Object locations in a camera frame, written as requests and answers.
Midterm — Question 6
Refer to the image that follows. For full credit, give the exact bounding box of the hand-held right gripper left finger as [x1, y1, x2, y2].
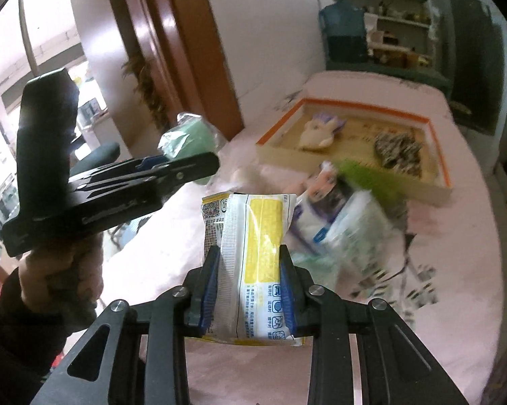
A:
[30, 245, 221, 405]

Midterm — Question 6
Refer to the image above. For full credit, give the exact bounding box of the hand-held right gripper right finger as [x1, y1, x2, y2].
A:
[279, 245, 469, 405]

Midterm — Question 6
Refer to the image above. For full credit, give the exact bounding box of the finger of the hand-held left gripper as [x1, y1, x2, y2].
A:
[129, 152, 220, 195]
[134, 156, 170, 169]

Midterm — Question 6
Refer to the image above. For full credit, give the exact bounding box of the mint green packet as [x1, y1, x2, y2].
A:
[158, 112, 220, 186]

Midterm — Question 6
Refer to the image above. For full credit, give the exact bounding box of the yellow and white packet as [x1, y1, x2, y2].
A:
[200, 192, 307, 347]

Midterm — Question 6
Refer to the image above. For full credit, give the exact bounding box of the cartoon face packet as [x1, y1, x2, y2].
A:
[298, 177, 366, 254]

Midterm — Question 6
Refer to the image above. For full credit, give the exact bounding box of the cardboard box with orange rim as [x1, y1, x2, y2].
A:
[255, 97, 454, 207]

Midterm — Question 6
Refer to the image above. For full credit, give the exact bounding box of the person's left forearm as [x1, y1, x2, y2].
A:
[0, 268, 98, 405]

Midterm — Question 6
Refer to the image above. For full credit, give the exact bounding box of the person's left hand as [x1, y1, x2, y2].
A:
[17, 236, 107, 319]

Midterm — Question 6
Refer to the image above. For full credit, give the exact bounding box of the black office chair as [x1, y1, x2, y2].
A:
[70, 141, 121, 173]

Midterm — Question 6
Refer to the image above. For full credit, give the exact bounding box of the dried plant bunch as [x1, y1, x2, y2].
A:
[122, 57, 170, 123]

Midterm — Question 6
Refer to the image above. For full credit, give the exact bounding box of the clear tissue packet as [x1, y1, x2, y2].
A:
[308, 202, 399, 292]

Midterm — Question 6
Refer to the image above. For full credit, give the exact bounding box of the brown wooden door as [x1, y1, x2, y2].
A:
[104, 0, 246, 161]

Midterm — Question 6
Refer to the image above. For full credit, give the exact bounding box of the white rabbit plush toy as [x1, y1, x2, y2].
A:
[300, 112, 347, 153]

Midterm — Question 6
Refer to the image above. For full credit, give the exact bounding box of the leopard print cloth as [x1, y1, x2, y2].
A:
[373, 131, 425, 176]

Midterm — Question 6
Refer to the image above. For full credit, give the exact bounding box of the blue water jug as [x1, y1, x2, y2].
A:
[318, 0, 370, 64]

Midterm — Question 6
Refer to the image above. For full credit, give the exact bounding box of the low green table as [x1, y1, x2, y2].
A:
[325, 57, 452, 90]

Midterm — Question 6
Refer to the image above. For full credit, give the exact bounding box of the white storage shelf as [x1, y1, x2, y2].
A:
[333, 0, 439, 72]

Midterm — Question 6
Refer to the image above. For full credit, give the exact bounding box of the dark grey fridge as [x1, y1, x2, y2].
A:
[436, 0, 507, 136]

